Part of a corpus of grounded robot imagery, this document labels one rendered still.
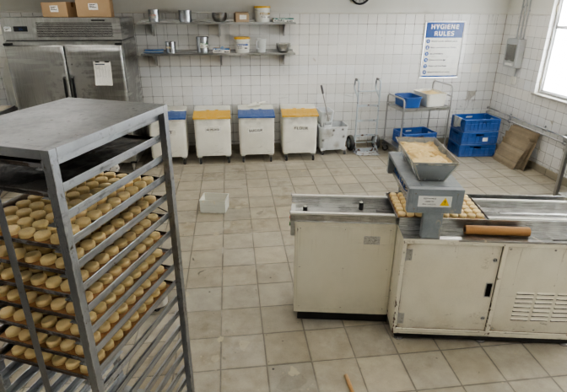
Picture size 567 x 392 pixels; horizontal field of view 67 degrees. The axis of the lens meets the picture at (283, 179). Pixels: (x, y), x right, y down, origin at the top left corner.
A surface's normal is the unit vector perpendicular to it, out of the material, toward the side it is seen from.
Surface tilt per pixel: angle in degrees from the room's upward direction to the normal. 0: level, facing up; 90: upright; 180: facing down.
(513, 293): 90
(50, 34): 90
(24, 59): 90
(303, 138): 92
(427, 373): 0
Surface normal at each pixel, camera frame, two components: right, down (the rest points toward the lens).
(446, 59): 0.12, 0.37
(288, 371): 0.00, -0.93
